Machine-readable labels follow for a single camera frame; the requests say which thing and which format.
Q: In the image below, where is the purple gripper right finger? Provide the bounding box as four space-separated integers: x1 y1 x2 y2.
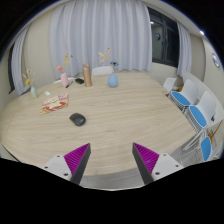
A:
131 142 184 185

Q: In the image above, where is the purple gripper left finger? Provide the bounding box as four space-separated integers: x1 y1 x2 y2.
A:
42 142 92 186

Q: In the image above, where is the black computer mouse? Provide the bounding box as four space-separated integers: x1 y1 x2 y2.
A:
69 113 86 126

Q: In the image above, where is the white chair blue cushion near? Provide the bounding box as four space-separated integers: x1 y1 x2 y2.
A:
180 128 222 164

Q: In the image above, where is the white chair blue cushion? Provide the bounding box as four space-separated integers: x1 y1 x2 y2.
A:
168 79 199 111
180 128 222 164
184 91 216 149

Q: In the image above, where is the white chair blue cushion middle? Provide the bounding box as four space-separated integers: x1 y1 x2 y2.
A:
184 91 216 149

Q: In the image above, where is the white chair blue cushion far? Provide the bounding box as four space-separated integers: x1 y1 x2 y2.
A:
168 79 199 111

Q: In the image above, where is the white chair at corner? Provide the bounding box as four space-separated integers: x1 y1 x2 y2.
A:
163 78 176 93

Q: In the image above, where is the pink vase with flowers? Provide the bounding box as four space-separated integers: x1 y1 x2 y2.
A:
56 53 73 88

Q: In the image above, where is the blue vase with flowers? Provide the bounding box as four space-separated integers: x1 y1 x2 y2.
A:
99 48 118 88

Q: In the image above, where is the copper water bottle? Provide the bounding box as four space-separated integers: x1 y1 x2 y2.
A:
82 63 92 87

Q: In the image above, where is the white chair behind table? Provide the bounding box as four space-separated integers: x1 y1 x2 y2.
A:
91 66 113 75

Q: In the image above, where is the white left curtain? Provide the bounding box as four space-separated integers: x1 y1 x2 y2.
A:
11 26 29 96

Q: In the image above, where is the white curtain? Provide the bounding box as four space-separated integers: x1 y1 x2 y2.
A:
11 26 29 96
177 23 192 76
49 0 152 76

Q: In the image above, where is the green vase with flowers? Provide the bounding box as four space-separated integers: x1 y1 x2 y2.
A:
23 69 38 98

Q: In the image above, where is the white right curtain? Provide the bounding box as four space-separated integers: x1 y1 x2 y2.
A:
177 23 192 76

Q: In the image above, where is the white centre curtain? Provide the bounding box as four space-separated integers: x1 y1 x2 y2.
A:
49 0 152 76

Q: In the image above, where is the dark window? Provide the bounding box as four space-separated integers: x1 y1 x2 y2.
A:
148 8 179 67

